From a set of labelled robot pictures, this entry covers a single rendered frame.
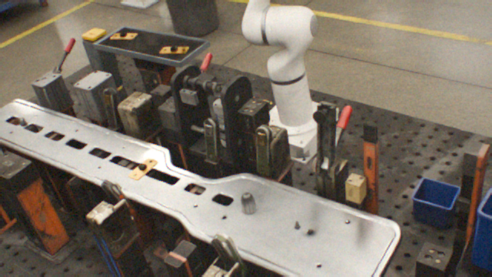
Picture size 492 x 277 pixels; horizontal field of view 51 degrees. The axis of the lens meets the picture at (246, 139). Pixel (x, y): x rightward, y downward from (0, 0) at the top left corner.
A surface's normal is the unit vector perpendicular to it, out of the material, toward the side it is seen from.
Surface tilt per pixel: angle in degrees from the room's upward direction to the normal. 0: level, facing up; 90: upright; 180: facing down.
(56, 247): 90
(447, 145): 0
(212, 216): 0
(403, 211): 0
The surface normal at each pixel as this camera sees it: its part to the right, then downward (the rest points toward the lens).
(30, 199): 0.82, 0.24
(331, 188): -0.56, 0.56
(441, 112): -0.15, -0.79
